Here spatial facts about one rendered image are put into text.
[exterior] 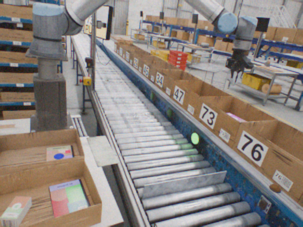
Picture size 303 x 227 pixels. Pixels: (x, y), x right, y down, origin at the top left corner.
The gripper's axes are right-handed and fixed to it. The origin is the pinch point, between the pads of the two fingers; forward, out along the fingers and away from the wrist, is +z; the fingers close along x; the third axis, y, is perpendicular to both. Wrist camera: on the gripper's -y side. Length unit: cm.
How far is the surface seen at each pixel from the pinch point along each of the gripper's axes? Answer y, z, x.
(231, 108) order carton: 15.1, 23.9, -20.8
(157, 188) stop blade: -26, 42, 57
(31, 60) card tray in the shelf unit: 146, 20, 115
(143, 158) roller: 2, 45, 53
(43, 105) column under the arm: 45, 27, 104
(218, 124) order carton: -5.4, 23.5, 9.0
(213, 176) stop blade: -27, 41, 26
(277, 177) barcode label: -48, 28, 11
